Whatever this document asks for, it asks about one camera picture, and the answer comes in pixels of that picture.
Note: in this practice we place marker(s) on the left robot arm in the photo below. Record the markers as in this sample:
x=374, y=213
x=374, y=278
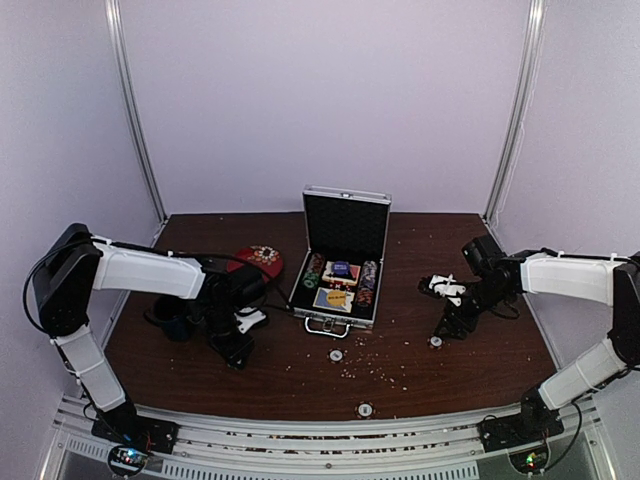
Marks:
x=182, y=378

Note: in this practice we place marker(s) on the purple chip stack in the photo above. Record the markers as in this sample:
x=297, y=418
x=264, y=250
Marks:
x=367, y=283

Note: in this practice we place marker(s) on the right aluminium frame post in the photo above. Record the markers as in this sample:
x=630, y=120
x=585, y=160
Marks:
x=515, y=127

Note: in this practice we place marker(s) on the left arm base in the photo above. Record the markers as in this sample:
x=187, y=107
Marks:
x=136, y=438

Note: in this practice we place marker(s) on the red white chip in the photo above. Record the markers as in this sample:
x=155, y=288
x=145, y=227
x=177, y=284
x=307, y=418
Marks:
x=365, y=410
x=435, y=342

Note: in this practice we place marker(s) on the purple small blind button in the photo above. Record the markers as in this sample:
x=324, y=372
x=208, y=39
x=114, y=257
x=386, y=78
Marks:
x=341, y=269

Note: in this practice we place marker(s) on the left aluminium frame post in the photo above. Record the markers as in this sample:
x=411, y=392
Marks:
x=116, y=32

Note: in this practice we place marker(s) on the dark blue mug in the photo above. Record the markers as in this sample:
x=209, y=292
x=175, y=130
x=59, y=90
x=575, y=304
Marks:
x=172, y=316

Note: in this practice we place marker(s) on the aluminium front rail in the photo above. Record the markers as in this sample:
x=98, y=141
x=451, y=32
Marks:
x=435, y=447

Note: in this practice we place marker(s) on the red card deck box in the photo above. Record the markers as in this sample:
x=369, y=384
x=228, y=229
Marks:
x=352, y=280

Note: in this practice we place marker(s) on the aluminium poker case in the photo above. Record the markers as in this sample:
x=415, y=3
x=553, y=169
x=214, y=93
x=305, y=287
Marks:
x=341, y=225

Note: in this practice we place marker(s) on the red floral plate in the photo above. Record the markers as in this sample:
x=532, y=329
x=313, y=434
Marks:
x=266, y=258

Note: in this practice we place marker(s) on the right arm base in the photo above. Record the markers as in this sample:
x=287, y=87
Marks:
x=526, y=432

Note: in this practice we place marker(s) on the blue card deck box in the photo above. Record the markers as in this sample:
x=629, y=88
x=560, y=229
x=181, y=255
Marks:
x=320, y=301

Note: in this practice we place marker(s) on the yellow big blind button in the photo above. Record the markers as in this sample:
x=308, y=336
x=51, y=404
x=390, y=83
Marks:
x=337, y=298

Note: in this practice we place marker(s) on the aluminium frame post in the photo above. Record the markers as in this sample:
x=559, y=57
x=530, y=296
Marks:
x=515, y=127
x=116, y=32

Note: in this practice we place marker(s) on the red white chip front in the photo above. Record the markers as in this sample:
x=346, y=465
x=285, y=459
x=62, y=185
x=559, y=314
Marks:
x=365, y=410

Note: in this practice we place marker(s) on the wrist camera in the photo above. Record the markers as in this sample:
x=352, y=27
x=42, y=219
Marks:
x=465, y=270
x=247, y=286

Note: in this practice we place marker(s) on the green chip stack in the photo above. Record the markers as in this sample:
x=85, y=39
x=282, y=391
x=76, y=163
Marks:
x=310, y=280

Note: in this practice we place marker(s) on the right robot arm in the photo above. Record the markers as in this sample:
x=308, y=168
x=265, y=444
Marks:
x=558, y=325

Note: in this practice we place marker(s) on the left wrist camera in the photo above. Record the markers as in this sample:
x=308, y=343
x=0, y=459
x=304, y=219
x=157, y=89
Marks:
x=247, y=286

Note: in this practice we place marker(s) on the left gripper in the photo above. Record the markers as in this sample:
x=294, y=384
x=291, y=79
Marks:
x=235, y=352

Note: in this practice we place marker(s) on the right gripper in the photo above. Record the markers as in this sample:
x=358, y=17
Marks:
x=450, y=320

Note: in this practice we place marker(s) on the orange black chip stack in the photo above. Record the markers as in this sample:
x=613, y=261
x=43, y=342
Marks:
x=315, y=265

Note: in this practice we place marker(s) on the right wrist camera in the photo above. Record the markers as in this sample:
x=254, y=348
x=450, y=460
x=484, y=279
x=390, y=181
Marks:
x=465, y=270

